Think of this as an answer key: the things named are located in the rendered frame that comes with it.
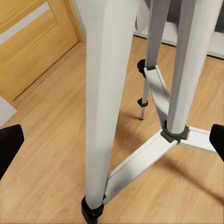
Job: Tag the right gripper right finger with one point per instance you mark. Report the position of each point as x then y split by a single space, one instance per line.
217 139

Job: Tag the door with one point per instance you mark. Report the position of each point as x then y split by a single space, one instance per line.
34 35

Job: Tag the camera tripod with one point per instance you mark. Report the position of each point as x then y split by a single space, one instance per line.
110 30

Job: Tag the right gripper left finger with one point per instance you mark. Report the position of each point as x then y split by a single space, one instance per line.
11 140

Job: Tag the bookcase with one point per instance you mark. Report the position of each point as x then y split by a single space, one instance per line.
170 33

